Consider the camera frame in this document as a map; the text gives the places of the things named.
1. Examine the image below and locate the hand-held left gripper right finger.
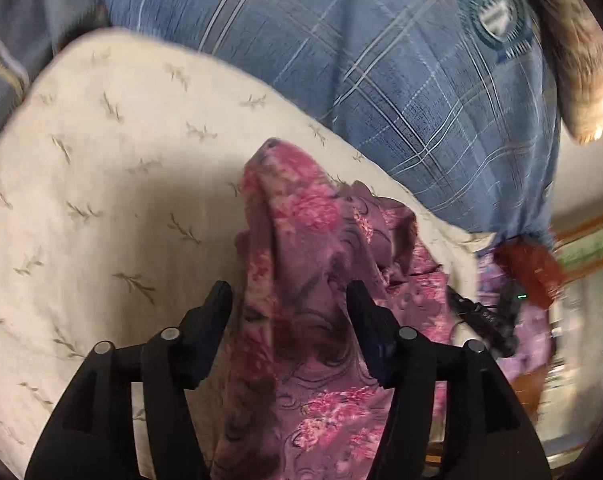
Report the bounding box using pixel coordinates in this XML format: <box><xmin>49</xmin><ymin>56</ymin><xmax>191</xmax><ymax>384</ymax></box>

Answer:
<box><xmin>347</xmin><ymin>281</ymin><xmax>552</xmax><ymax>480</ymax></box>

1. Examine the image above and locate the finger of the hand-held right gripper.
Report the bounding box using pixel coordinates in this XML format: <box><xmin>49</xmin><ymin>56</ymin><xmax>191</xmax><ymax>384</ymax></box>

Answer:
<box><xmin>447</xmin><ymin>287</ymin><xmax>502</xmax><ymax>341</ymax></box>

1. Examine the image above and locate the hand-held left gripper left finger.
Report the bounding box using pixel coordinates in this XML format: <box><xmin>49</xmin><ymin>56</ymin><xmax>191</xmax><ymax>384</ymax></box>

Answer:
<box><xmin>25</xmin><ymin>281</ymin><xmax>233</xmax><ymax>480</ymax></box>

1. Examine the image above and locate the pink floral shirt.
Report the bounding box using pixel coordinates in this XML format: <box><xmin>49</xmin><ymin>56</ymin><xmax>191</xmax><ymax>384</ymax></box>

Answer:
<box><xmin>211</xmin><ymin>137</ymin><xmax>462</xmax><ymax>480</ymax></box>

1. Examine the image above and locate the lilac floral garment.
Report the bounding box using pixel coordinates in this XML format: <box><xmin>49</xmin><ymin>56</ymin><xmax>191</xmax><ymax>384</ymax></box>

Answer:
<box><xmin>475</xmin><ymin>252</ymin><xmax>555</xmax><ymax>378</ymax></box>

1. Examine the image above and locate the red plastic bag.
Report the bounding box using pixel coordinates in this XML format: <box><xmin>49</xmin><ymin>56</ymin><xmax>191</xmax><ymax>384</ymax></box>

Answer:
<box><xmin>495</xmin><ymin>239</ymin><xmax>566</xmax><ymax>311</ymax></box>

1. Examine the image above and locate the cream leaf-print pillow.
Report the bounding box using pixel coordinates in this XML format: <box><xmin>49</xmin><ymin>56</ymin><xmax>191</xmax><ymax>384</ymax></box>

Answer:
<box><xmin>0</xmin><ymin>27</ymin><xmax>497</xmax><ymax>480</ymax></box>

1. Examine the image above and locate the striped floral pillow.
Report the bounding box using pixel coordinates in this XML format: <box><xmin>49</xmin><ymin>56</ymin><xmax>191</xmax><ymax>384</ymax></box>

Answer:
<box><xmin>521</xmin><ymin>0</ymin><xmax>603</xmax><ymax>146</ymax></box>

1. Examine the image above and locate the grey-blue star-print pillow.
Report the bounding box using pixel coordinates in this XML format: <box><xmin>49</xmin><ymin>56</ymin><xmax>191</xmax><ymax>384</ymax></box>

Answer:
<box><xmin>0</xmin><ymin>0</ymin><xmax>109</xmax><ymax>148</ymax></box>

